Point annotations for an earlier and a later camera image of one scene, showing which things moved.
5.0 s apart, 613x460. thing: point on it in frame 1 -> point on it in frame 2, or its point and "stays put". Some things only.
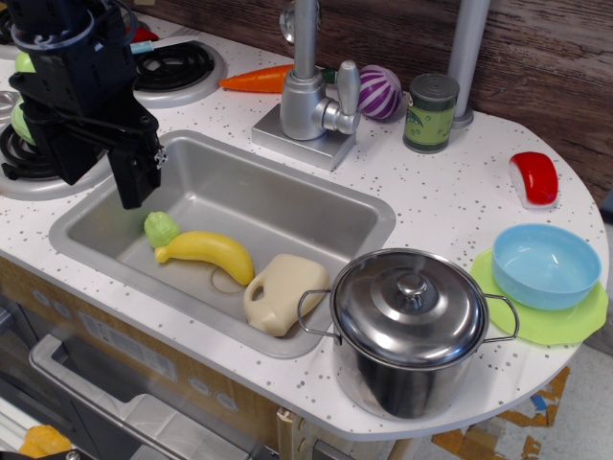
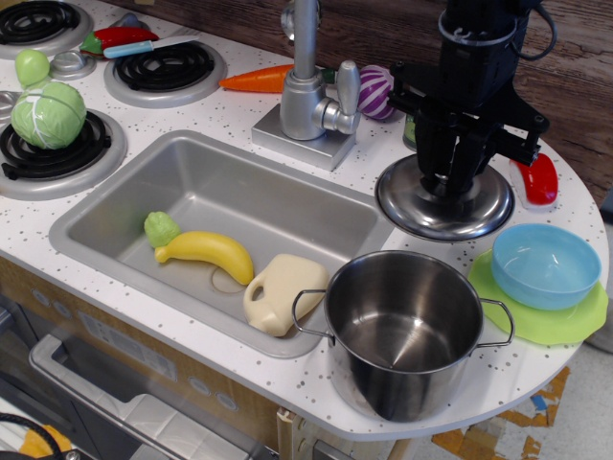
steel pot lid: x=408 y=310 -> x=481 y=213
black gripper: x=80 y=103 -> x=474 y=81
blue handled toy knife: x=152 y=45 stays put
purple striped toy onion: x=379 y=93 stays put
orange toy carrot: x=269 y=80 stays put
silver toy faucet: x=306 y=125 stays put
